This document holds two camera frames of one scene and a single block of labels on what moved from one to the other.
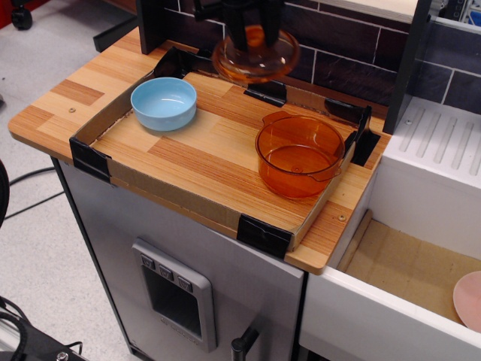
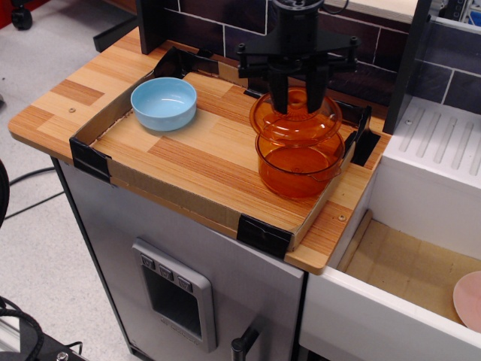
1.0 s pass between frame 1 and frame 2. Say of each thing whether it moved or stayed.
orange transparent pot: stayed
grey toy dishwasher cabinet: stayed
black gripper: moved
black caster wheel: stayed
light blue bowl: stayed
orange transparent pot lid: moved
